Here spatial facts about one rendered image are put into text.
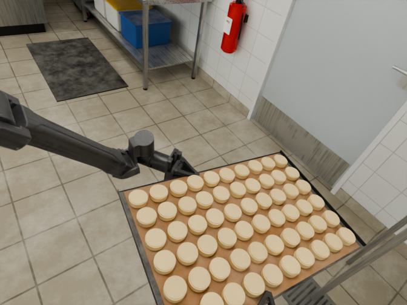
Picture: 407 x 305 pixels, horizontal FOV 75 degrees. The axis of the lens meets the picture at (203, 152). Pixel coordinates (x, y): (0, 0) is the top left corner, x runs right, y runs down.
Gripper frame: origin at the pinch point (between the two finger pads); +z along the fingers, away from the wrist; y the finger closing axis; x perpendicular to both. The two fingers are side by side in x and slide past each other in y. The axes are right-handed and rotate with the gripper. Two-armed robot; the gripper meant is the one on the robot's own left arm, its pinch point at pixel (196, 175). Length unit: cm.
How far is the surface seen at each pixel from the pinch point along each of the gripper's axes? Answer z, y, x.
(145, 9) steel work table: -98, 20, -170
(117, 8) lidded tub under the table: -161, 51, -232
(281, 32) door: 15, 6, -175
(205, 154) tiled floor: -10, 98, -110
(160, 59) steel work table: -94, 76, -201
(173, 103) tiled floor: -61, 98, -164
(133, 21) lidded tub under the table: -131, 51, -212
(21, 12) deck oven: -266, 79, -205
